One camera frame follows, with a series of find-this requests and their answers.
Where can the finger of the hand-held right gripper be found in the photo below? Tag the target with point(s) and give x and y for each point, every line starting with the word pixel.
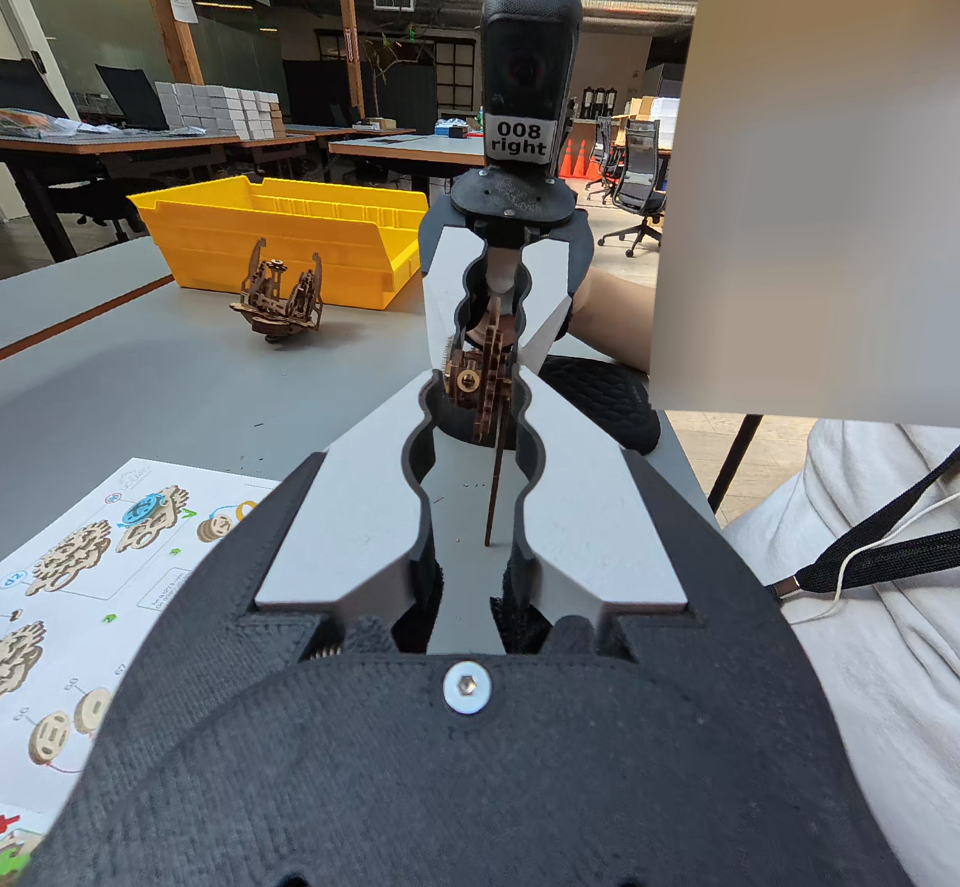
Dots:
pixel 442 287
pixel 551 287

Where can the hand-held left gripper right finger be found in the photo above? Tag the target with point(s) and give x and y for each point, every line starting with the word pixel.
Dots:
pixel 592 527

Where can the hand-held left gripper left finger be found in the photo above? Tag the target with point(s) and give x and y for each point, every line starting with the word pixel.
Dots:
pixel 352 519

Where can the wooden gear assembly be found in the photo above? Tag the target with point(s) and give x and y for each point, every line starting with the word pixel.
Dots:
pixel 469 381

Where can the thin wooden stick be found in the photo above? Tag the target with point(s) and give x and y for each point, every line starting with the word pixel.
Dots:
pixel 495 482

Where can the person's right forearm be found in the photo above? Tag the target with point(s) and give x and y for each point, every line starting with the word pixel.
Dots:
pixel 615 317

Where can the partly built wooden model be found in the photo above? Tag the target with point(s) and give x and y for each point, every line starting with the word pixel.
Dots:
pixel 274 302

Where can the person's right hand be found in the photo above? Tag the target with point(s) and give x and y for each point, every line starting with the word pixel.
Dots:
pixel 478 336

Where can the orange traffic cone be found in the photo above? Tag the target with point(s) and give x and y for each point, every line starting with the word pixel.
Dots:
pixel 586 165
pixel 571 163

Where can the black office chair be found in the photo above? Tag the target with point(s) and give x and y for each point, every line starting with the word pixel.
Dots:
pixel 604 167
pixel 637 174

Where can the black quilted wrist rest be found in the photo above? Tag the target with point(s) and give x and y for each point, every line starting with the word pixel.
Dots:
pixel 600 399

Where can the grey topped background table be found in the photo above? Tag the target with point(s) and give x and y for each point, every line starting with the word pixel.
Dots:
pixel 405 148

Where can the black framed sign stand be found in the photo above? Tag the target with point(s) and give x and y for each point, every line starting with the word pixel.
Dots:
pixel 735 459

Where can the yellow plastic storage bin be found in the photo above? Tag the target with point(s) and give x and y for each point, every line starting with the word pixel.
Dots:
pixel 262 249

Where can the printed instruction booklet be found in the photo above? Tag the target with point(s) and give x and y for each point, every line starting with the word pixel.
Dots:
pixel 112 602

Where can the stack of white boxes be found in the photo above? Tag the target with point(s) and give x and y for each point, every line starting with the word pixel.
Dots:
pixel 210 107

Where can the operator in white shirt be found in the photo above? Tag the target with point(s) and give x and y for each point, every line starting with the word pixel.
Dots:
pixel 885 714

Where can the long brown topped table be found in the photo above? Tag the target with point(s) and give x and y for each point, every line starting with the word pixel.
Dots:
pixel 112 143

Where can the black computer monitor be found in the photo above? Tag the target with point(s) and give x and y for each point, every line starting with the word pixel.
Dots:
pixel 30 88
pixel 135 99

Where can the clear plastic bag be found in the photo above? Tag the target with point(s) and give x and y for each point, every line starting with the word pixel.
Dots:
pixel 37 123

